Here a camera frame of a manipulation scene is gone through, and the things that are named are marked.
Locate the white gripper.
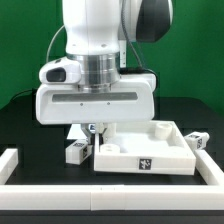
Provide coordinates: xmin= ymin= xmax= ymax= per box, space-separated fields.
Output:
xmin=36 ymin=73 xmax=156 ymax=144

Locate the white square table top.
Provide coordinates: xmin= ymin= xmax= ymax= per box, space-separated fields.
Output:
xmin=94 ymin=120 xmax=196 ymax=175

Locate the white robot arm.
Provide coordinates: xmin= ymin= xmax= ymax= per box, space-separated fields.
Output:
xmin=36 ymin=0 xmax=173 ymax=127

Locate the paper sheet with tags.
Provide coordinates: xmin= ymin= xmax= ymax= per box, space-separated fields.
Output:
xmin=67 ymin=123 xmax=100 ymax=140

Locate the white U-shaped fence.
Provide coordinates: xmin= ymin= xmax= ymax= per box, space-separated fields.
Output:
xmin=0 ymin=149 xmax=224 ymax=211

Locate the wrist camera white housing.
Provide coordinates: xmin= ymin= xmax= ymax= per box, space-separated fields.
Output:
xmin=39 ymin=57 xmax=81 ymax=84

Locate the black cable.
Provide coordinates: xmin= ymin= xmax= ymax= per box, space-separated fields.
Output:
xmin=9 ymin=88 xmax=38 ymax=103

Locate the grey cable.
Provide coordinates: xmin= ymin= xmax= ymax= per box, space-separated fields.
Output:
xmin=45 ymin=24 xmax=66 ymax=64

